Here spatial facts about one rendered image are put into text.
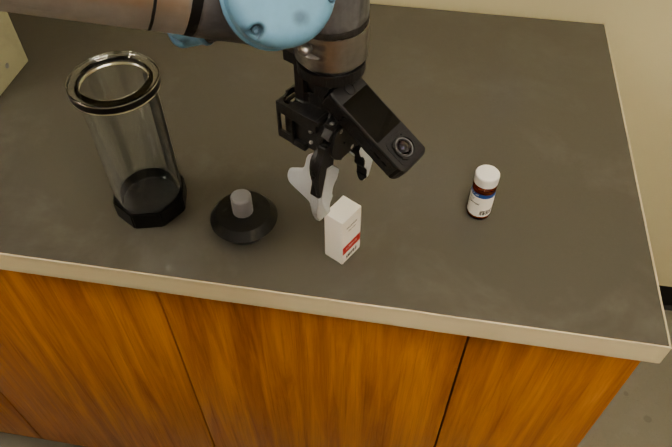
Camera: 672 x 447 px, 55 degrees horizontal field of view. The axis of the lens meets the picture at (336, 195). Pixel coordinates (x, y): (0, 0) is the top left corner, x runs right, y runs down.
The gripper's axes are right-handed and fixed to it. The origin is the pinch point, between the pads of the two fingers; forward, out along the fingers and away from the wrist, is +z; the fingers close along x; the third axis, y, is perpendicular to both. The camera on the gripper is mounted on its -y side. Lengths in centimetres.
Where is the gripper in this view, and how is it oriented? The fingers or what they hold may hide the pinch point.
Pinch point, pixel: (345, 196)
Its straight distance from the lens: 79.4
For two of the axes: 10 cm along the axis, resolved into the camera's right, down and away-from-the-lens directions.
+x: -6.2, 5.8, -5.2
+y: -7.8, -4.7, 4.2
